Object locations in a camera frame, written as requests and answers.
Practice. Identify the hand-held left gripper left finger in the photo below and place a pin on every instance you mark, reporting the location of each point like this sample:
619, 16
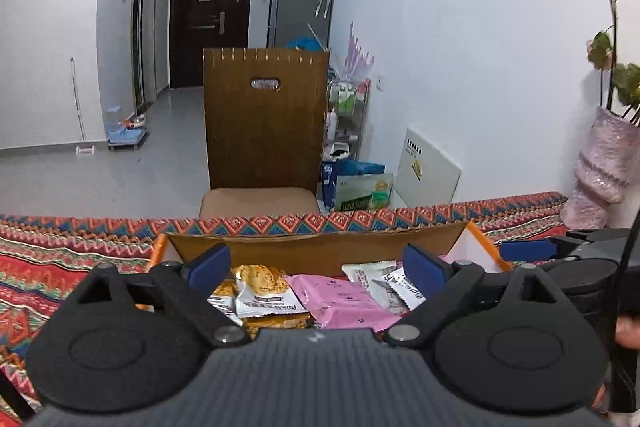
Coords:
210, 268

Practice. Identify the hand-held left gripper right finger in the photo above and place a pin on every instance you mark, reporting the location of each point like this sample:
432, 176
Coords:
425, 268

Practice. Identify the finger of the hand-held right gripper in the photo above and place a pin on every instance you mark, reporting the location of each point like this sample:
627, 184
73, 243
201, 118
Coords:
590, 272
527, 250

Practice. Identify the orange snack packet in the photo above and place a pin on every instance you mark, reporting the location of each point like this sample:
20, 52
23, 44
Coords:
224, 291

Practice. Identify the white black print snack packet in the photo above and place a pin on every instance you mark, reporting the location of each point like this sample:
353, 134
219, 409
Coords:
395, 294

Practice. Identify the white orange cookie packet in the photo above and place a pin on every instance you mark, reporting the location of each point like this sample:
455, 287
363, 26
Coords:
262, 292

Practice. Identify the pink snack packet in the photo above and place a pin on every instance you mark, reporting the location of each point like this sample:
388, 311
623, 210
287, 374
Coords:
340, 304

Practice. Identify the orange cardboard box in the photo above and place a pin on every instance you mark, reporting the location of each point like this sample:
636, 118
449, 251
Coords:
320, 252

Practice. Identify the person's right hand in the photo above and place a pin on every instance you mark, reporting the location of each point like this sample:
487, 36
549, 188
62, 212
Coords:
627, 332

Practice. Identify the white flat panel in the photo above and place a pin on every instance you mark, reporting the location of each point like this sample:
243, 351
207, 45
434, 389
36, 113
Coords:
430, 172

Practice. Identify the green white bag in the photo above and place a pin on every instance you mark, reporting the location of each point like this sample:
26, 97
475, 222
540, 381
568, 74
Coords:
362, 194

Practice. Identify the pink ribbed vase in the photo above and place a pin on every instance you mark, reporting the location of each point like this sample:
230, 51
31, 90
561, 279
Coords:
600, 167

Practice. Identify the blue printed bag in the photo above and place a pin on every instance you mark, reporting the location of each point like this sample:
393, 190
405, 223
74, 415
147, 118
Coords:
350, 169

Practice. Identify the brown wooden chair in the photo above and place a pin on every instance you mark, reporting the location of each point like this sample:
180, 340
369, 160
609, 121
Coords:
260, 132

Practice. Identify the white mop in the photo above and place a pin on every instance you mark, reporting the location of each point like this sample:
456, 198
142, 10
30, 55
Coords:
85, 150

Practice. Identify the metal storage cart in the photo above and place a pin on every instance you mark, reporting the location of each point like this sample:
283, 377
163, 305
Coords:
345, 102

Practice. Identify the dark entrance door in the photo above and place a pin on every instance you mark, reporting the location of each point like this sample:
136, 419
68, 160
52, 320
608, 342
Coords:
200, 52

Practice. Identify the blue plastic bag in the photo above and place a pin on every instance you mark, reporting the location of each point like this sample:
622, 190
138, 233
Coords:
305, 43

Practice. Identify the purple wall decoration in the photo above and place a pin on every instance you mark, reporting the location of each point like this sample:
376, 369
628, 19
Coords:
356, 57

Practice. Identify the dark doorway frame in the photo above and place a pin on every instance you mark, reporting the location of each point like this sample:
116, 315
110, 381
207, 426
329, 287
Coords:
140, 32

